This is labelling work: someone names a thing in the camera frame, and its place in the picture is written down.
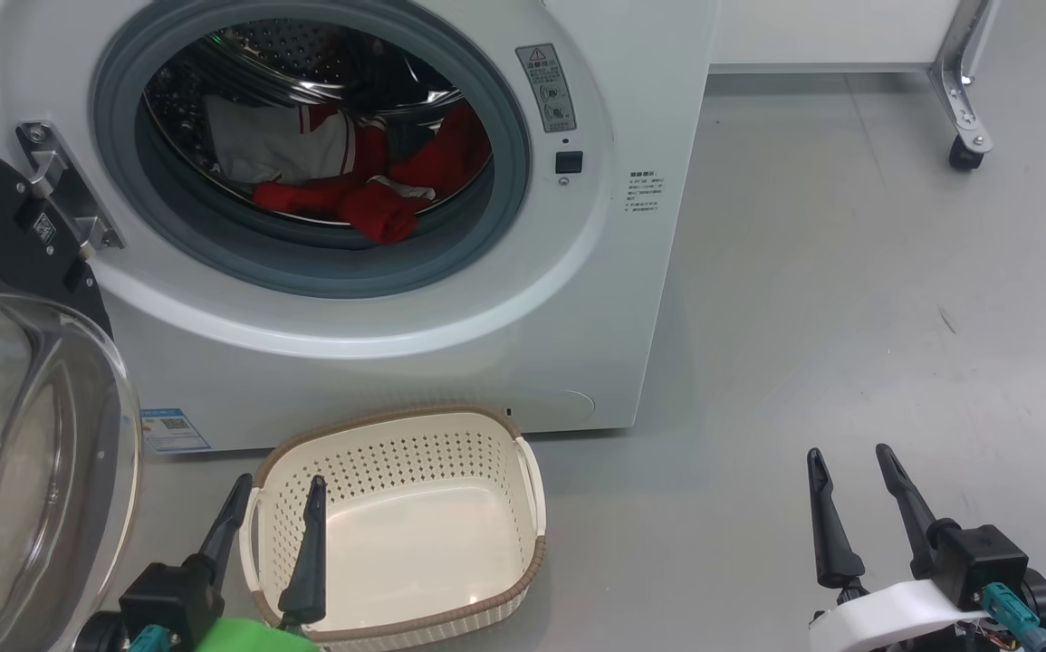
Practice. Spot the black door latch socket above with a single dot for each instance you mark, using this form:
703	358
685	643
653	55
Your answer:
569	162

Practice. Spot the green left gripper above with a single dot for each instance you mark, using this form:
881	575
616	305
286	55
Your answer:
255	638

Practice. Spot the blue energy label sticker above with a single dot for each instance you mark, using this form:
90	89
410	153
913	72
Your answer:
175	430

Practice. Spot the black left arm wrist joint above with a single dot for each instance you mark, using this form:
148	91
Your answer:
101	634

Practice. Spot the white front-load washing machine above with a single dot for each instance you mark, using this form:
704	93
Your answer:
486	344

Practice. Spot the black right arm wrist joint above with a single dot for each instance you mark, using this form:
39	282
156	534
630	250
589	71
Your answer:
1043	598

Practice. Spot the white partition panel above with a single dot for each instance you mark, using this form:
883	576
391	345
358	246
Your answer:
812	32

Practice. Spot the silver metal panel leg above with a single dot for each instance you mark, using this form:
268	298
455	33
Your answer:
962	91

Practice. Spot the grey warning label sticker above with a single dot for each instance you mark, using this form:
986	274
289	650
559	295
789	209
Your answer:
547	89

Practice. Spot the silver metal door hinge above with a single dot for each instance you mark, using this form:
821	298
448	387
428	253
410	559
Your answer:
61	181

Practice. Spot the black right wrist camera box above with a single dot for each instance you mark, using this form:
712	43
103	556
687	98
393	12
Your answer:
984	557

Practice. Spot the washing machine glass door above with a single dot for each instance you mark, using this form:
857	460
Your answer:
24	471

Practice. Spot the black caster wheel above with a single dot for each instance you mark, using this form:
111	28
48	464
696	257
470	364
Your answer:
964	156

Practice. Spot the stainless steel washer drum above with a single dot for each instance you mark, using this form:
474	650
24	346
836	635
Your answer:
296	54

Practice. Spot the cream perforated laundry basket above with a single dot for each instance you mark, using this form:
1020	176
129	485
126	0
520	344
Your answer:
414	552

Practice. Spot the red and white garment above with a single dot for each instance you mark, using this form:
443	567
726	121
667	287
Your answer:
378	213

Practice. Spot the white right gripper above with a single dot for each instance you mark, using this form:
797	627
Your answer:
885	616

